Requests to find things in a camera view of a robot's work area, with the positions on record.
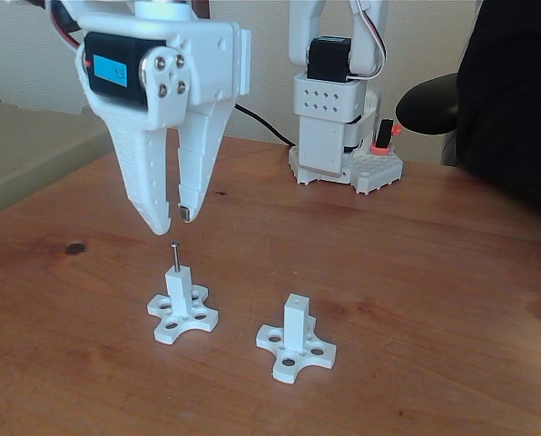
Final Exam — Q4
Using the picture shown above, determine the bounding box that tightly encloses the beige plastic container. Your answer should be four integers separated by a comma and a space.
0, 88, 113, 222

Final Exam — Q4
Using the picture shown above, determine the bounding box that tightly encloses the black cable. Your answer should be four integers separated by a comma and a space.
234, 104, 298, 148

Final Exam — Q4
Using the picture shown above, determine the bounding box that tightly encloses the black chair armrest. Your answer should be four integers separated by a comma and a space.
395, 72, 462, 136

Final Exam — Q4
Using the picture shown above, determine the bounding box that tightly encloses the orange and black clamp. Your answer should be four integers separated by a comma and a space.
372, 118, 403, 156

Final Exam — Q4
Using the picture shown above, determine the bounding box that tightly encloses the white post stand cross base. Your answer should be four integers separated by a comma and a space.
146, 266, 221, 345
255, 293, 339, 383

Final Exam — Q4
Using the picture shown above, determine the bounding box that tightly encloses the person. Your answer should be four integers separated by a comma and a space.
455, 0, 541, 222

